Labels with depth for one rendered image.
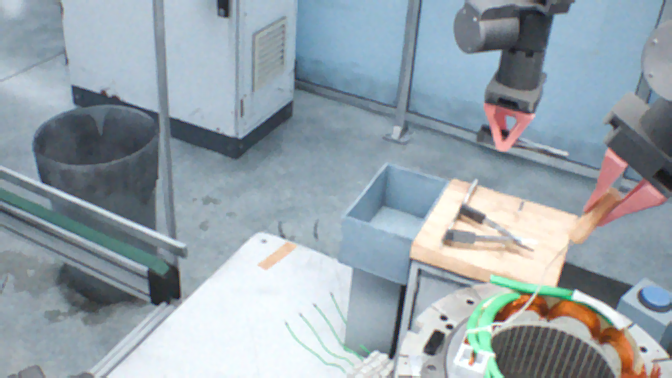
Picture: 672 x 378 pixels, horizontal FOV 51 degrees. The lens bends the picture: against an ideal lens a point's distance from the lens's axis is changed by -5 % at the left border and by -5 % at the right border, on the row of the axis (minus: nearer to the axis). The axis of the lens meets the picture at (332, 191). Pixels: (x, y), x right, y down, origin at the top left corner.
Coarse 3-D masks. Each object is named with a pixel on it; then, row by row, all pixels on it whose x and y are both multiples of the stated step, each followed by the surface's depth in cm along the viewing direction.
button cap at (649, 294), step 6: (648, 288) 96; (654, 288) 96; (660, 288) 97; (642, 294) 96; (648, 294) 95; (654, 294) 95; (660, 294) 95; (666, 294) 96; (648, 300) 95; (654, 300) 94; (660, 300) 94; (666, 300) 95; (654, 306) 94; (660, 306) 94; (666, 306) 94
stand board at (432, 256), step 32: (448, 192) 109; (480, 192) 110; (448, 224) 103; (512, 224) 104; (544, 224) 104; (416, 256) 99; (448, 256) 97; (480, 256) 97; (512, 256) 97; (544, 256) 98
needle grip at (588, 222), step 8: (608, 192) 61; (616, 192) 62; (600, 200) 62; (608, 200) 61; (616, 200) 61; (592, 208) 63; (600, 208) 62; (608, 208) 62; (584, 216) 63; (592, 216) 63; (600, 216) 62; (576, 224) 64; (584, 224) 63; (592, 224) 63; (568, 232) 65; (576, 232) 64; (584, 232) 64; (576, 240) 64; (584, 240) 65
